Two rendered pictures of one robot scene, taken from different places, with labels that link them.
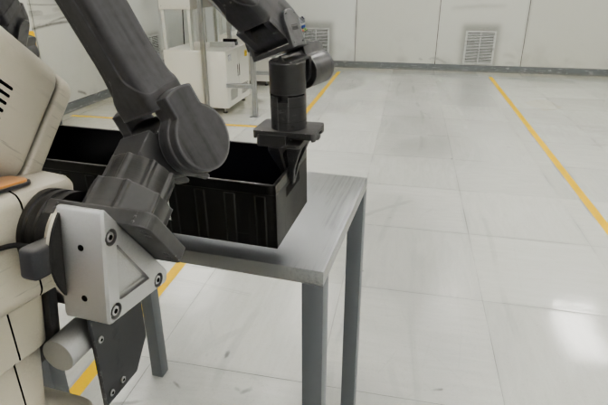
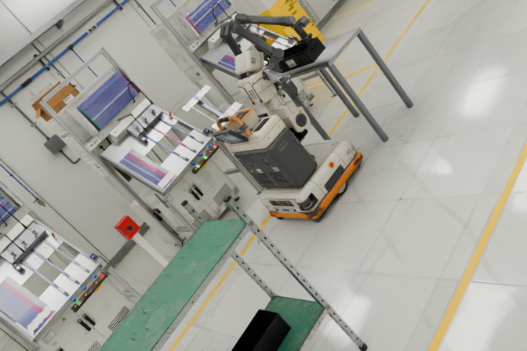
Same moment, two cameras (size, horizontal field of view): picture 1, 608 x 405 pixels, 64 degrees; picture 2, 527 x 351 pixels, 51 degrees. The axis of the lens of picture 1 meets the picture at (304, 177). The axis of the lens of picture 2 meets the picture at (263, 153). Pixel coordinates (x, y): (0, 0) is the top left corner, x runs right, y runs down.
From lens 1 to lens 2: 3.51 m
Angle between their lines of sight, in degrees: 44
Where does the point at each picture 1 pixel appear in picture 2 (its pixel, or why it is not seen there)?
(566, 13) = not seen: outside the picture
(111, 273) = (272, 75)
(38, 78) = (257, 54)
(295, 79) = (298, 29)
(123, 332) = (290, 88)
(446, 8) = not seen: outside the picture
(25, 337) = (274, 91)
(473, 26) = not seen: outside the picture
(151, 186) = (274, 63)
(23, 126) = (259, 62)
